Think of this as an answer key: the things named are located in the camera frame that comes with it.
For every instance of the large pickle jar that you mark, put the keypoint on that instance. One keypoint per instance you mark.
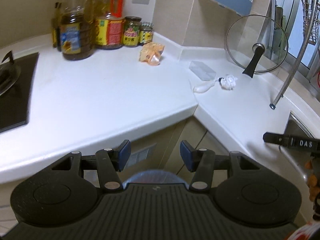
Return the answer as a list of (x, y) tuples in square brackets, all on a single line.
[(131, 31)]

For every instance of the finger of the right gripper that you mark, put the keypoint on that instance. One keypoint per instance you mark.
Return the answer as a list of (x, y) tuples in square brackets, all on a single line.
[(278, 139)]

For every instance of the person right hand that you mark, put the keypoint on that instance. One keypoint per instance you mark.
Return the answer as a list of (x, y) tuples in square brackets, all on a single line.
[(313, 185)]

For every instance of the stainless steel sink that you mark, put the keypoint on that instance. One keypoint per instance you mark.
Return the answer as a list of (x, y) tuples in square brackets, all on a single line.
[(297, 158)]

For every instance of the small dark sauce bottle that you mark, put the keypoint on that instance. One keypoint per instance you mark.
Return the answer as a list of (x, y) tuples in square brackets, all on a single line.
[(55, 21)]

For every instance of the white toothbrush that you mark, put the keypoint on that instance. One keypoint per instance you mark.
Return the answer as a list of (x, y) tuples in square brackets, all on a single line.
[(205, 86)]

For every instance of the white tissue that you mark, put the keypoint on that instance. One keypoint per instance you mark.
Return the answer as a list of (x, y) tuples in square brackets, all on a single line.
[(228, 82)]

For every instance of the large dark oil bottle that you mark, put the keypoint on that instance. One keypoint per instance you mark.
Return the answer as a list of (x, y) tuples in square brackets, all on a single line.
[(77, 29)]

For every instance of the small pickle jar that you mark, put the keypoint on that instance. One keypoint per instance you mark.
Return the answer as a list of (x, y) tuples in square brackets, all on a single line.
[(145, 33)]

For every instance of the cabinet vent grille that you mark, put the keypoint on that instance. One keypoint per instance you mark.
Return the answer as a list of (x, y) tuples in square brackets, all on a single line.
[(140, 155)]

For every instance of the yellow red oil bottle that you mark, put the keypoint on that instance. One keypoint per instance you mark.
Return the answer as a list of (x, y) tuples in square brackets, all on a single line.
[(109, 23)]

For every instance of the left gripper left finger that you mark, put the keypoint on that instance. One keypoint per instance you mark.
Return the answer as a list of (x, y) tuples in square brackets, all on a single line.
[(109, 162)]

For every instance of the glass pot lid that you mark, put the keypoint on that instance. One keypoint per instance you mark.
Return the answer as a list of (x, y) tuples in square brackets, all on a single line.
[(257, 44)]

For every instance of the orange snack wrapper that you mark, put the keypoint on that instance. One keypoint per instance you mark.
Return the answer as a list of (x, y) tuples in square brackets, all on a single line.
[(151, 53)]

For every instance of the black gas stove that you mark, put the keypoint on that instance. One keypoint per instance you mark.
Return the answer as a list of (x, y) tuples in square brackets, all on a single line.
[(16, 85)]

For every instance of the clear plastic tray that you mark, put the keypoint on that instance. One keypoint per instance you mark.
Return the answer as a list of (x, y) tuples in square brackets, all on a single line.
[(202, 71)]

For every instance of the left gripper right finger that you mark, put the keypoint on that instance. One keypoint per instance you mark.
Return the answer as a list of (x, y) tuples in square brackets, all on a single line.
[(201, 163)]

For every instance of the blue lined trash basket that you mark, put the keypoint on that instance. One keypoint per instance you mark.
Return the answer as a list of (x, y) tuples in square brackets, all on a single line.
[(155, 177)]

